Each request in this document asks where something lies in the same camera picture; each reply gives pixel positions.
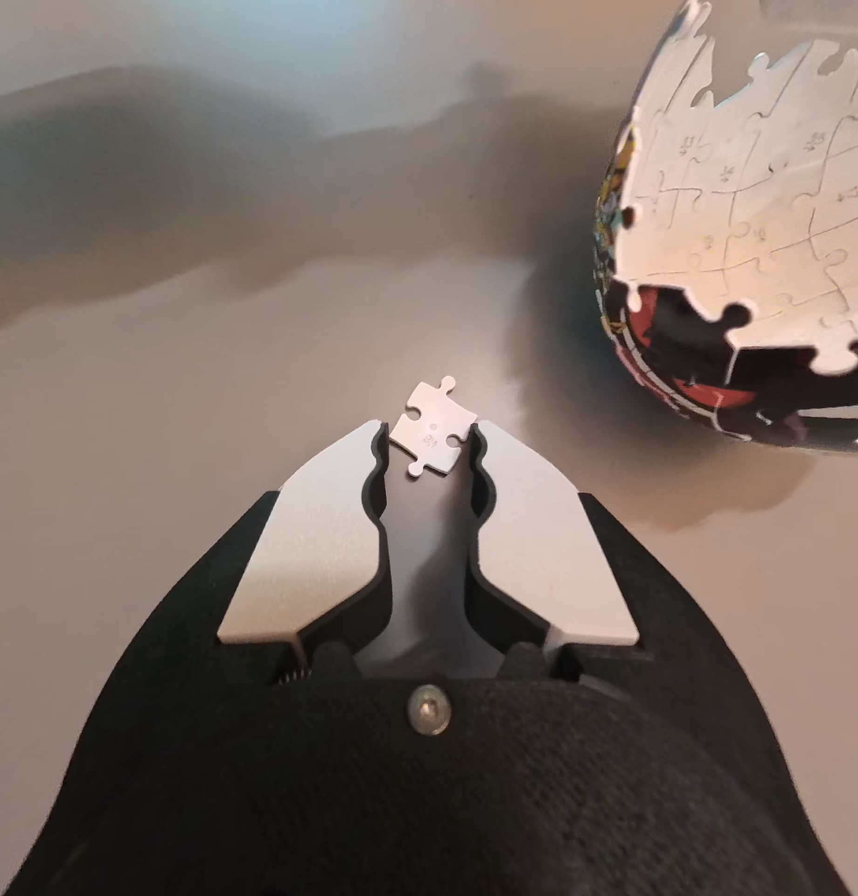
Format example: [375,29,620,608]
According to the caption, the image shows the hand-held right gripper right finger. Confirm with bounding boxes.
[467,420,642,667]

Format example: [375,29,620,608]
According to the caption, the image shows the partly built puzzle ball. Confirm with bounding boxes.
[592,0,858,457]

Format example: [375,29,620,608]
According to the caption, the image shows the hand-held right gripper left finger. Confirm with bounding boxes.
[217,420,395,667]

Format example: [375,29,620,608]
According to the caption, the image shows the square white jigsaw piece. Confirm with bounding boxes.
[388,376,481,483]

